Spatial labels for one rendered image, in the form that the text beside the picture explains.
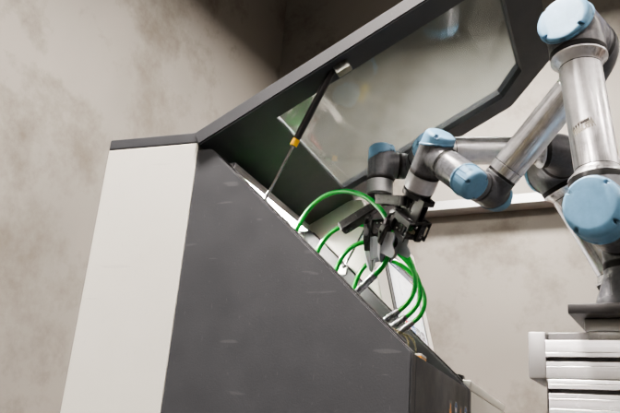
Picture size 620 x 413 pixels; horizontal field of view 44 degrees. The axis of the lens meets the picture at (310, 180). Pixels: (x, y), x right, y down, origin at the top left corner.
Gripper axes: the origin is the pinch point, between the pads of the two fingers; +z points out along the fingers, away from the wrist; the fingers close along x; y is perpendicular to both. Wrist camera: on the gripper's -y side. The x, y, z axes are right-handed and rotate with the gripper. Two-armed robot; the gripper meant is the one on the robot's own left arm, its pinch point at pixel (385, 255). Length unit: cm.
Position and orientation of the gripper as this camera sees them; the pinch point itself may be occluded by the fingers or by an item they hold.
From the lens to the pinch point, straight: 192.4
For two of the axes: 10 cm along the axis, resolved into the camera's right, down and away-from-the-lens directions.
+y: 4.7, 4.8, -7.4
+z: -3.0, 8.7, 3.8
